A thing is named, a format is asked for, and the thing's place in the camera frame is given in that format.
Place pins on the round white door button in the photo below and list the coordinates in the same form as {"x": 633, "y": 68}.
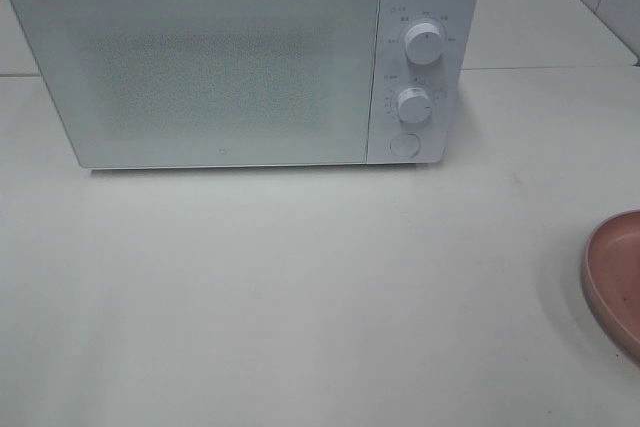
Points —
{"x": 405, "y": 145}

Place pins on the white microwave door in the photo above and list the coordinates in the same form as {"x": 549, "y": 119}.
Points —
{"x": 204, "y": 83}

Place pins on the pink round plate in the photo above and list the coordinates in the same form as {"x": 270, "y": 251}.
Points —
{"x": 610, "y": 279}

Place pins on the lower white timer knob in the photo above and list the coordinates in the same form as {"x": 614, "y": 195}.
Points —
{"x": 414, "y": 105}

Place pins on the upper white power knob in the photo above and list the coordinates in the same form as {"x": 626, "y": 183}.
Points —
{"x": 423, "y": 43}

